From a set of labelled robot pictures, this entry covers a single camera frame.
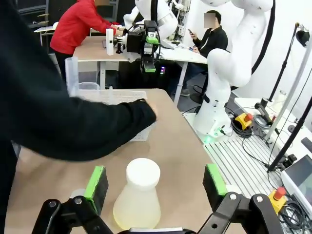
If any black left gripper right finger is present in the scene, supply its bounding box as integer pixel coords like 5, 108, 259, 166
196, 163, 280, 234

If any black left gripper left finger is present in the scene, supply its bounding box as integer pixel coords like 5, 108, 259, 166
31, 165, 113, 234

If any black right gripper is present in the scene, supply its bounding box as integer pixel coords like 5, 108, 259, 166
126, 20, 161, 73

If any white round flask cap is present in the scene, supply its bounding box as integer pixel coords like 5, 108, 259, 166
126, 157, 161, 191

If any clear plastic measuring beaker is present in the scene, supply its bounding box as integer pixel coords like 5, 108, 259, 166
78, 81, 101, 91

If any clear plastic graduated cylinder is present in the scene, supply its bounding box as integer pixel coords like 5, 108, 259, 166
64, 56, 80, 97

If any person's left forearm black sleeve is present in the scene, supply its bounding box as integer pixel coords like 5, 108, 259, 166
60, 98, 157, 162

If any person's left hand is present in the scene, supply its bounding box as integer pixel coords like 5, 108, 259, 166
145, 101, 159, 118

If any white office desk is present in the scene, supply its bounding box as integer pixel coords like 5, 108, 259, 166
159, 40, 208, 102

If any translucent plastic conical flask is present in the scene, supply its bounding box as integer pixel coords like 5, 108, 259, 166
112, 180, 162, 230

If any white perforated plastic basket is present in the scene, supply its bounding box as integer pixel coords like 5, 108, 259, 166
70, 88, 157, 142

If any brown top work table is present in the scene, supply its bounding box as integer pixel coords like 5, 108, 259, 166
72, 36, 138, 91

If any seated person black jacket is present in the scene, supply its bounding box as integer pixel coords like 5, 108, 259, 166
170, 9, 229, 96

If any yellow emergency stop button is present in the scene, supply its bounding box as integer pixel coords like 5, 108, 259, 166
268, 187, 288, 215
234, 113, 254, 130

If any person in red jacket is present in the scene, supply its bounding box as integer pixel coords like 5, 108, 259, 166
49, 0, 124, 82

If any white framed monitor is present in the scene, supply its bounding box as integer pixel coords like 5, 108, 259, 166
281, 154, 312, 208

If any black slanted pole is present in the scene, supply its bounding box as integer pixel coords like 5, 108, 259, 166
266, 97, 312, 172

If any silver slanted pole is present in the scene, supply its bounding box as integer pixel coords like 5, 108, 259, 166
265, 40, 312, 142

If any person in black sweater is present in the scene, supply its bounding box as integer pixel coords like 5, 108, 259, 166
0, 0, 74, 234

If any black lamp tripod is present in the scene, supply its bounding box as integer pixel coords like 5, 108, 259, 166
267, 22, 311, 103

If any aluminium profile base plate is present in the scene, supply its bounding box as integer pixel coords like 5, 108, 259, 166
204, 133, 284, 203

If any black coiled cable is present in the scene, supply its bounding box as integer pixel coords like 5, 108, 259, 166
230, 117, 254, 139

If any black cable bundle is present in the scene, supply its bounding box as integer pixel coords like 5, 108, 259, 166
277, 199, 312, 234

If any black right arm cable sleeve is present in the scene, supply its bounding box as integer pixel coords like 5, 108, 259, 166
250, 0, 276, 77

